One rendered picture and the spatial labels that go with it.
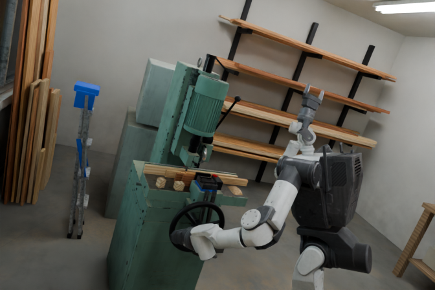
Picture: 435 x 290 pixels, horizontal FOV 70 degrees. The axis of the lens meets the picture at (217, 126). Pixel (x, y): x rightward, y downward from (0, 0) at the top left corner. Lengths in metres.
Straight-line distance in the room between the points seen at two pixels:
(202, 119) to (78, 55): 2.59
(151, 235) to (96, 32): 2.73
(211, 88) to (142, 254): 0.97
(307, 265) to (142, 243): 0.85
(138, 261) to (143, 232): 0.18
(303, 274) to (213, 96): 0.93
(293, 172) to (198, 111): 0.67
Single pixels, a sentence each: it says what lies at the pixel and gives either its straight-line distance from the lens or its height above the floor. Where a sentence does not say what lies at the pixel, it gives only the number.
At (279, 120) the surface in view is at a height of 1.08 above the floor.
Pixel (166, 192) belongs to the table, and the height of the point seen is 0.89.
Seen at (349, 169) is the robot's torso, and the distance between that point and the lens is 1.34.
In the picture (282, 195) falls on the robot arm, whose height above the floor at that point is 1.24.
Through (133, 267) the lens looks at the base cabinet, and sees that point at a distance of 1.92.
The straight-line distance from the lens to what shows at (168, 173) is 1.80.
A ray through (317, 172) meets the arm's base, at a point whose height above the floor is 1.34.
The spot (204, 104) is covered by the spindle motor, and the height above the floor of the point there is 1.37.
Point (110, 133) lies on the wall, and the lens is 4.19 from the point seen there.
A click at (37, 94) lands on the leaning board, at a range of 2.71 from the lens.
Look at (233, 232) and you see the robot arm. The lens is 1.17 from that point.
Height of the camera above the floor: 1.65
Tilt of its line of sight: 13 degrees down
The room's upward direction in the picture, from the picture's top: 18 degrees clockwise
